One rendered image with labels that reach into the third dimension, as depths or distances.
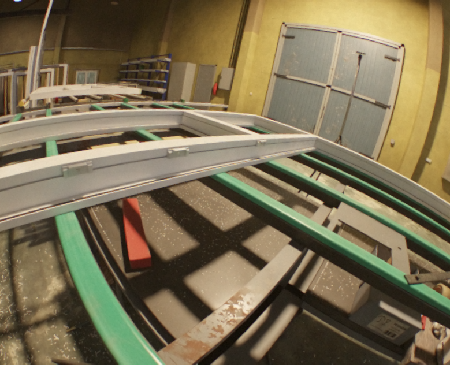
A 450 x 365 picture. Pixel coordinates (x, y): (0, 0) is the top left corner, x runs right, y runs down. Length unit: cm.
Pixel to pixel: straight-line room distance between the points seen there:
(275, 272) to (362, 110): 604
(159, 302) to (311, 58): 679
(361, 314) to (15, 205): 79
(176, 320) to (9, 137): 71
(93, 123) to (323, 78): 627
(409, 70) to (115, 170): 669
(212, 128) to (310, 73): 610
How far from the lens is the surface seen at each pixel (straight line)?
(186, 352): 24
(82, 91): 262
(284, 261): 34
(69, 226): 31
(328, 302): 67
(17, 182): 34
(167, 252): 63
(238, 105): 756
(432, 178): 668
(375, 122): 622
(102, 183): 35
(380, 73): 646
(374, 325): 69
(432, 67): 649
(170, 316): 51
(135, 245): 59
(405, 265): 50
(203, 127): 79
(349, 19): 726
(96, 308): 22
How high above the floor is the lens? 105
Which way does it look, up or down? 25 degrees down
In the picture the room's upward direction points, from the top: 12 degrees clockwise
